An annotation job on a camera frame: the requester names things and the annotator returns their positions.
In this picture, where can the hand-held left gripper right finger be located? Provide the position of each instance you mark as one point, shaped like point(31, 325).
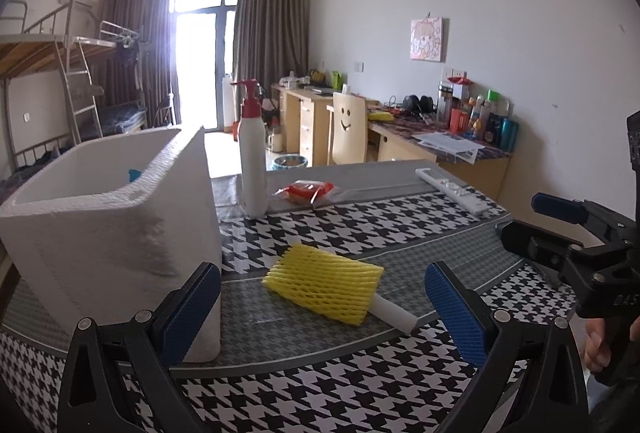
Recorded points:
point(452, 313)

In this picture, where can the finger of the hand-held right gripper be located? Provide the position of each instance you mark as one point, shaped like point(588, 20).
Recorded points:
point(560, 208)
point(530, 243)

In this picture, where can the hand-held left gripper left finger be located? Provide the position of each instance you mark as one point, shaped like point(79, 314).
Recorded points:
point(192, 308)

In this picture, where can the white foam stick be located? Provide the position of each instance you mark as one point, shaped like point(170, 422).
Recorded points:
point(397, 314)

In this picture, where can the white foam box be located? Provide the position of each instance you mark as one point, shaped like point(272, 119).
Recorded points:
point(100, 253)

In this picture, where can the yellow foam net sleeve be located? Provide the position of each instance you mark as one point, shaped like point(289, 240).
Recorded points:
point(320, 280)

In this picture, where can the small blue item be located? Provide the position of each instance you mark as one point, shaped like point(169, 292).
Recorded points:
point(135, 175)

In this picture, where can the white pump bottle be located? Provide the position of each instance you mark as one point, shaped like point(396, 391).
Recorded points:
point(252, 163)

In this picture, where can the red snack packet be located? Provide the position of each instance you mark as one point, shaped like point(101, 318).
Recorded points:
point(307, 190)

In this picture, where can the person's right hand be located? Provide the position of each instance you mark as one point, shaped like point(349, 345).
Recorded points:
point(596, 345)

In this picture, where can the desk with patterned cover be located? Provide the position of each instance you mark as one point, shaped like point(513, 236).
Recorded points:
point(480, 173)

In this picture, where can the white remote control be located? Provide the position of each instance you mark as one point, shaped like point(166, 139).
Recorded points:
point(455, 190)

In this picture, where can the person's grey pants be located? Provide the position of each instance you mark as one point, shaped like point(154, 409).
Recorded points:
point(602, 393)

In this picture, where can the group of bottles on desk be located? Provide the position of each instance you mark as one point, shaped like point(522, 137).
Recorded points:
point(480, 120)

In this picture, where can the houndstooth table mat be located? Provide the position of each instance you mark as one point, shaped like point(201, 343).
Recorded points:
point(350, 378)

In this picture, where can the white papers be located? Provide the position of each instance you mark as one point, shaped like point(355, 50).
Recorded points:
point(450, 145)

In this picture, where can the black headphones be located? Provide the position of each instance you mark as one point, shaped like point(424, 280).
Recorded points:
point(419, 105)

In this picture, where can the metal bowl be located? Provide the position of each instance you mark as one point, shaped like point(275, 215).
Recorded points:
point(289, 161)

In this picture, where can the orange bucket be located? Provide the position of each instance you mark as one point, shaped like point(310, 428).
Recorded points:
point(235, 129)

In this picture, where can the yellow cloth on desk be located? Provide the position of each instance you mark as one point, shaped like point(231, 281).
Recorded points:
point(381, 116)

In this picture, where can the black folding chair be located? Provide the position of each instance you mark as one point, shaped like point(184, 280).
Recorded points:
point(164, 110)

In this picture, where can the blue bedding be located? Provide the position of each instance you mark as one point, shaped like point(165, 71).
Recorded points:
point(120, 118)

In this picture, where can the white standing appliance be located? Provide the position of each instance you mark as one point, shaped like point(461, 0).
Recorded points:
point(227, 103)

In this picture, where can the small metal bunk bed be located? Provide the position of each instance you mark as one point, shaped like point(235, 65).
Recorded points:
point(117, 113)

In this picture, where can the wooden chair with smiley face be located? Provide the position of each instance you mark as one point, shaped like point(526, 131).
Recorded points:
point(348, 128)

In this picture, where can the metal bed ladder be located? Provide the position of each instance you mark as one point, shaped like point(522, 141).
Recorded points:
point(82, 98)

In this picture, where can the glass balcony door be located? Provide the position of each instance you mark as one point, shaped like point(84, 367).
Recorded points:
point(205, 53)

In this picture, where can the dark hanging clothes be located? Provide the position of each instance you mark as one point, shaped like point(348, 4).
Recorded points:
point(127, 58)

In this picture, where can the brown curtain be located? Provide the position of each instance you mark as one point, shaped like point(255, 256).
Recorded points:
point(145, 43)
point(270, 33)

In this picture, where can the large metal bunk bed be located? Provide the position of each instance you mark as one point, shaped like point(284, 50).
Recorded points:
point(25, 53)

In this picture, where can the wall socket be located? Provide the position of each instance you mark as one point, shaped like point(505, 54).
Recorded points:
point(455, 74)

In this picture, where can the pink cartoon wall poster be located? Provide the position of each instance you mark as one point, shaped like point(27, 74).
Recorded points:
point(426, 39)

